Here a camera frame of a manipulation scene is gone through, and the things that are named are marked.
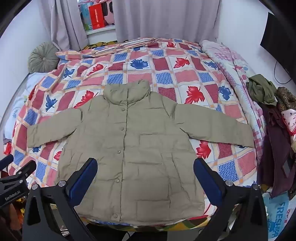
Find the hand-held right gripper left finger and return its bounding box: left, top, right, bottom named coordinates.
left=23, top=158, right=99, bottom=241

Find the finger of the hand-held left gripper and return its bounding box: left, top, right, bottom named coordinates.
left=5, top=160, right=37, bottom=186
left=0, top=154, right=14, bottom=172

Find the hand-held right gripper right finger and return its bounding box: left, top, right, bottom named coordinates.
left=193, top=158, right=270, bottom=241

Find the khaki puffer jacket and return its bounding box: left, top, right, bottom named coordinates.
left=26, top=80, right=255, bottom=226

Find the red cloth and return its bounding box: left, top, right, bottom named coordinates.
left=3, top=139, right=14, bottom=156

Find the dark maroon garment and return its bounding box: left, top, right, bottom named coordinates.
left=257, top=102, right=296, bottom=200

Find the light blue printed bag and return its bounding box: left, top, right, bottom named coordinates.
left=262, top=192, right=292, bottom=239

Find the light blue pillow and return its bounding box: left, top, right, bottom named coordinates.
left=0, top=72, right=50, bottom=139

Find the pink satin cloth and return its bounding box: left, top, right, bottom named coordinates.
left=281, top=109, right=296, bottom=151

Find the olive green garment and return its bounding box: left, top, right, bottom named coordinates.
left=246, top=74, right=278, bottom=106

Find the leaf-patterned checkered bedspread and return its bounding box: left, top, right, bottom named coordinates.
left=5, top=38, right=265, bottom=232

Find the green round pleated cushion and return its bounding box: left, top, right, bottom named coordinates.
left=28, top=42, right=61, bottom=73

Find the brown floral garment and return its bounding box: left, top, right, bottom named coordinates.
left=275, top=87, right=296, bottom=112

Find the pink floral quilt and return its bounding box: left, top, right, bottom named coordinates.
left=200, top=39, right=266, bottom=163

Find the pink striped pillow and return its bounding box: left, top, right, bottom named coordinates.
left=94, top=37, right=162, bottom=55

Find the narrow grey curtain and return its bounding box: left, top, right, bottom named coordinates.
left=38, top=0, right=89, bottom=51

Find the white windowsill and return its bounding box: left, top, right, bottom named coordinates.
left=85, top=24, right=116, bottom=35

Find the black monitor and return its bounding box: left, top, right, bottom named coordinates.
left=260, top=11, right=296, bottom=70

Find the teal printed box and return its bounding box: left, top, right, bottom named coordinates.
left=80, top=2, right=93, bottom=32

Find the pink box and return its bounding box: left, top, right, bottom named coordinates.
left=102, top=13, right=115, bottom=26

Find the red box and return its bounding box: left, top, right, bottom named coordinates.
left=88, top=3, right=105, bottom=30

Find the wide grey curtain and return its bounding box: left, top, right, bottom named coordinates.
left=112, top=0, right=220, bottom=43

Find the black cable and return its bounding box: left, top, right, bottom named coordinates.
left=274, top=61, right=292, bottom=84

